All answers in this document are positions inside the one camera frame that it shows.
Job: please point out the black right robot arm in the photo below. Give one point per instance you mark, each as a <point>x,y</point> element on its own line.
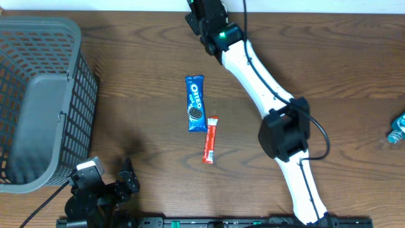
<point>284,131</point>

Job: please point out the blue Oreo cookie pack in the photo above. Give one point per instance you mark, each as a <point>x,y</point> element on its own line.
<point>195,103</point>

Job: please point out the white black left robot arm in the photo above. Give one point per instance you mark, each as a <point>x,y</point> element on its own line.
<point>94,203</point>

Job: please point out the teal mouthwash bottle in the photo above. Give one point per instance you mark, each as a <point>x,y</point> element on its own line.
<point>397,133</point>

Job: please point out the grey plastic mesh basket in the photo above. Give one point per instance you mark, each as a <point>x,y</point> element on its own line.
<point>48,102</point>

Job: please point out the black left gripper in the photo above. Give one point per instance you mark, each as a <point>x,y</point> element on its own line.
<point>124,163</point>

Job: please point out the red Nescafe coffee stick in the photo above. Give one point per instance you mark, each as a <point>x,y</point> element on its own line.
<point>209,146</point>

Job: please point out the black mounting rail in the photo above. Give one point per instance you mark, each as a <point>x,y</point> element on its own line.
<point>326,221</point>

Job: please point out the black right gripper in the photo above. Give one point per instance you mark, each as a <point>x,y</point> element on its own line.
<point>193,21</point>

